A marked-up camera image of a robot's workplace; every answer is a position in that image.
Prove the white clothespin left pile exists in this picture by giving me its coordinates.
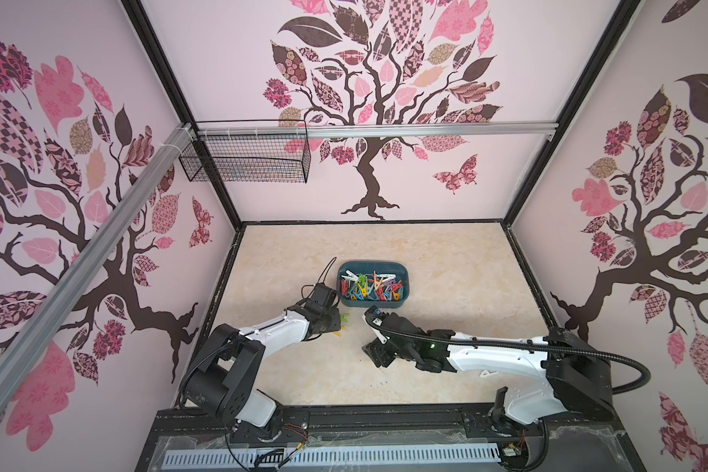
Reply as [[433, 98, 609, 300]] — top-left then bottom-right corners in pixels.
[[341, 271, 360, 282]]

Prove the beige clothespin pile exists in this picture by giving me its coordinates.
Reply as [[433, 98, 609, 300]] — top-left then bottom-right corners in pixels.
[[373, 273, 393, 291]]

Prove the aluminium rail on back wall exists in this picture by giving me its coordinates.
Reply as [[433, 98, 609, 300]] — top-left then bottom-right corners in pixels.
[[198, 121, 559, 139]]

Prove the teal plastic storage box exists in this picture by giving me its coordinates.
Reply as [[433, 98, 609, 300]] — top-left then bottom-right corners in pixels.
[[337, 261, 410, 309]]

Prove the black corrugated cable hose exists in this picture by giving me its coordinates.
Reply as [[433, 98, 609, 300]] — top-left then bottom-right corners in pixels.
[[362, 306, 651, 395]]

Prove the black wire mesh basket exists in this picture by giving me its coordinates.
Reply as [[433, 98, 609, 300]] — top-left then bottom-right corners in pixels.
[[179, 118, 312, 184]]

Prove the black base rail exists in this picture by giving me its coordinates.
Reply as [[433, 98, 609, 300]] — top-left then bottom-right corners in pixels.
[[152, 400, 621, 446]]

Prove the aluminium rail on left wall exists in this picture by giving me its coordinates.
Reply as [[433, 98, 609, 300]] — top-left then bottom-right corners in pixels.
[[0, 123, 194, 413]]

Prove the white slotted cable duct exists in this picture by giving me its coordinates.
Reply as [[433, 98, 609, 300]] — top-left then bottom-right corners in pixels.
[[160, 444, 501, 471]]

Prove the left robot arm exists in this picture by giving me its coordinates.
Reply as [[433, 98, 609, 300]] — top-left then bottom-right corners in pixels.
[[177, 282, 341, 435]]

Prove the aluminium rail on wall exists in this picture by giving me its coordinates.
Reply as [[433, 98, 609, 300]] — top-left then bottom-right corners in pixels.
[[0, 123, 194, 413], [198, 121, 559, 139]]

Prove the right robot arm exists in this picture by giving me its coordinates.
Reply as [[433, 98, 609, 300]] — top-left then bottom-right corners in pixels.
[[363, 307, 615, 433]]

